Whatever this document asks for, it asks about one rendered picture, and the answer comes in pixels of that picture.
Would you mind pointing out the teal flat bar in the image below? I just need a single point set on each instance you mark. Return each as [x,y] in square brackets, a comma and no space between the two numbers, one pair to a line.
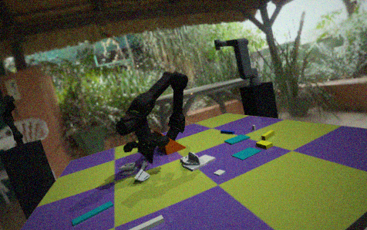
[90,214]

